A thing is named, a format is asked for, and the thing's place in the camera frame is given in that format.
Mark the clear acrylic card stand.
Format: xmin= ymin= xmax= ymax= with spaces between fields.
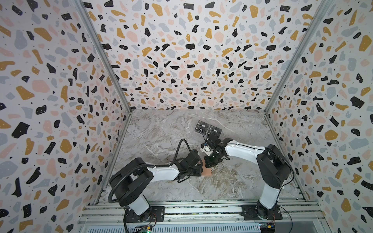
xmin=195 ymin=120 xmax=222 ymax=140

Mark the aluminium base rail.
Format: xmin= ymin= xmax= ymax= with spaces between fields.
xmin=77 ymin=199 xmax=333 ymax=233

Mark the black vip card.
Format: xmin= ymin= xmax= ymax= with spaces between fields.
xmin=207 ymin=125 xmax=222 ymax=137
xmin=195 ymin=120 xmax=210 ymax=136

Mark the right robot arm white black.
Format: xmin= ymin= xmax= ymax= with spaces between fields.
xmin=200 ymin=135 xmax=293 ymax=220

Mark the black VIP card left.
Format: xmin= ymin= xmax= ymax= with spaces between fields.
xmin=195 ymin=120 xmax=210 ymax=136

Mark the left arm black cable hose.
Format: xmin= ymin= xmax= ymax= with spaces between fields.
xmin=107 ymin=138 xmax=193 ymax=203

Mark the black VIP card right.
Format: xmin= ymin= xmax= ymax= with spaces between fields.
xmin=207 ymin=125 xmax=222 ymax=137

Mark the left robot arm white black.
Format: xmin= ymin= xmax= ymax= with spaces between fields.
xmin=108 ymin=150 xmax=203 ymax=216

